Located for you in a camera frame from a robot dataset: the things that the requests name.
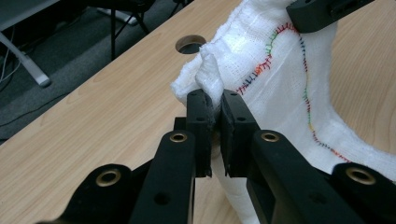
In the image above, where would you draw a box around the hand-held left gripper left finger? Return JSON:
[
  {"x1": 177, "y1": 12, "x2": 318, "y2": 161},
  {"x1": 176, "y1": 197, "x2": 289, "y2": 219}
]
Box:
[{"x1": 174, "y1": 88, "x2": 217, "y2": 179}]

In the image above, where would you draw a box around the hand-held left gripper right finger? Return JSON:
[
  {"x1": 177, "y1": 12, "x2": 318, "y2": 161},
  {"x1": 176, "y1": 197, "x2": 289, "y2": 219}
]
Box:
[{"x1": 219, "y1": 89, "x2": 262, "y2": 178}]

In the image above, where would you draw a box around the white stitched cloth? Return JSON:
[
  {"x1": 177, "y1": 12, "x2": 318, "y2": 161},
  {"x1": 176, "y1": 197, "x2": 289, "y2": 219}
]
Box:
[{"x1": 170, "y1": 0, "x2": 396, "y2": 224}]

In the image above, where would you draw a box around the black folding chair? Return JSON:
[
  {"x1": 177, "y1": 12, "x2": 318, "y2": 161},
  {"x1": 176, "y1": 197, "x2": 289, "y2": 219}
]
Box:
[{"x1": 89, "y1": 0, "x2": 194, "y2": 62}]

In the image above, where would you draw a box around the thin black floor cable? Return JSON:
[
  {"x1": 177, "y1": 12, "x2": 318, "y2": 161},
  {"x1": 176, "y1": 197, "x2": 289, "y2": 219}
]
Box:
[{"x1": 0, "y1": 92, "x2": 69, "y2": 128}]

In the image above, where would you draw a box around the white desk frame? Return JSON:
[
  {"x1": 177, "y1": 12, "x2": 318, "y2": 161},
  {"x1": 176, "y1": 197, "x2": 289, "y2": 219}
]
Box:
[{"x1": 0, "y1": 0, "x2": 138, "y2": 89}]

